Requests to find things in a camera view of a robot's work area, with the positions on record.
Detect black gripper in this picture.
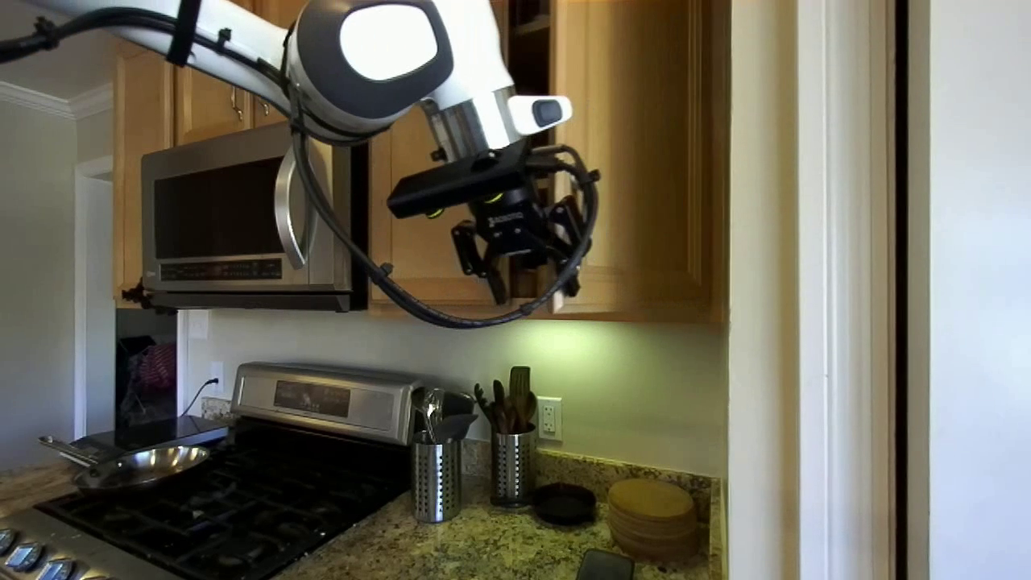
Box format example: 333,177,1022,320
448,181,593,309

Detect wooden cabinet door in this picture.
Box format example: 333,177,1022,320
549,0,723,322
367,105,514,316

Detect wooden microwave surround cabinet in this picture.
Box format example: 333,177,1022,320
110,0,375,316

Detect wooden spatula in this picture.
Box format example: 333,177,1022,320
507,363,540,436

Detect black spatula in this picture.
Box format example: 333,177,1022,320
436,390,479,443

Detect steel ladle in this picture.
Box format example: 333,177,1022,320
413,383,448,443

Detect steel utensil holder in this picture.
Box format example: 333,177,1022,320
492,429,540,508
413,438,467,527

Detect small black dish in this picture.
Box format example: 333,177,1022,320
533,480,599,527

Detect stack of cork trivets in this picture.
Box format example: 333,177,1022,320
606,477,701,566

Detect stainless microwave oven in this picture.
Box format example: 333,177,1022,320
138,119,361,316

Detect dark smartphone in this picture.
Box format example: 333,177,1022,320
578,546,638,580

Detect black panel with pink print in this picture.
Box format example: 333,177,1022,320
112,309,179,447

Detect stainless gas range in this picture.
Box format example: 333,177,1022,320
0,361,427,580

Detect steel frying pan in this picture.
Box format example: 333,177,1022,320
37,432,211,497

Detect white door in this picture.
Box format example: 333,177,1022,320
929,0,1031,580

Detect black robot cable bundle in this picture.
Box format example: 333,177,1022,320
0,0,606,333

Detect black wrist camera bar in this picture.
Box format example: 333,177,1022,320
382,154,533,221

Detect dark utensil handles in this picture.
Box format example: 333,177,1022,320
470,381,512,436

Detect wooden wall cabinet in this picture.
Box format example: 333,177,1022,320
367,0,734,333

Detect white door frame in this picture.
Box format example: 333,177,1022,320
796,0,901,580

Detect black power cord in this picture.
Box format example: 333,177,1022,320
173,372,223,425

